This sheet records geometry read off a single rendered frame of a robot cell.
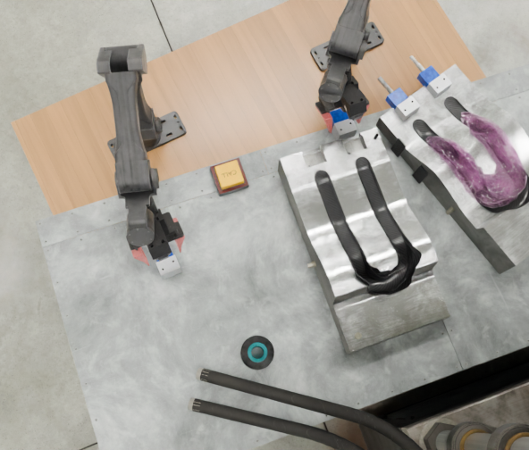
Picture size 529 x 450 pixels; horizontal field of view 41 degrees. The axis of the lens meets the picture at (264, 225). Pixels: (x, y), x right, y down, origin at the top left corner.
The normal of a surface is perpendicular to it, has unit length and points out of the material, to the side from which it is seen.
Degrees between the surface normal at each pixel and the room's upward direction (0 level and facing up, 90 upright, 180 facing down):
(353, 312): 0
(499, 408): 0
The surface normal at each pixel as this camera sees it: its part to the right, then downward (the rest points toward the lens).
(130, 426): 0.04, -0.25
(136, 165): 0.07, 0.12
